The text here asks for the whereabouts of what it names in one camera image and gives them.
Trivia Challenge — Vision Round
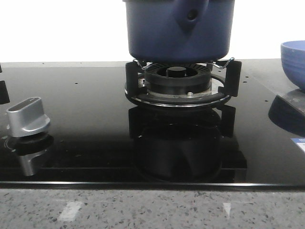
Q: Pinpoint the dark blue cooking pot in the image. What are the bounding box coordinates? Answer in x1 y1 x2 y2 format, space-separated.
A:
124 0 235 63

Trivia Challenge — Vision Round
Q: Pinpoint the blue energy label sticker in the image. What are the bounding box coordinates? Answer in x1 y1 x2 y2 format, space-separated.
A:
291 138 305 153

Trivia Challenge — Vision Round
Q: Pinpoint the light blue plastic bowl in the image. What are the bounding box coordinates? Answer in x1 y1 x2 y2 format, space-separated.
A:
280 40 305 91

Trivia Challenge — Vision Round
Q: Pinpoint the black glass gas hob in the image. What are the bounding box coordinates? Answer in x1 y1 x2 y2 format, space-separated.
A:
0 59 305 190

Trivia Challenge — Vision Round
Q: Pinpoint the black gas burner head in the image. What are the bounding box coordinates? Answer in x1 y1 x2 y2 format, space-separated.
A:
144 63 211 94

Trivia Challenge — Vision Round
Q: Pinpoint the black pan support ring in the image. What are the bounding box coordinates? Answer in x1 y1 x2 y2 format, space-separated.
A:
123 57 242 108

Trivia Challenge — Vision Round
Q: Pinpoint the silver stove control knob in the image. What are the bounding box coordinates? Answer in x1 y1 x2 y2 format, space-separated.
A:
6 97 51 137

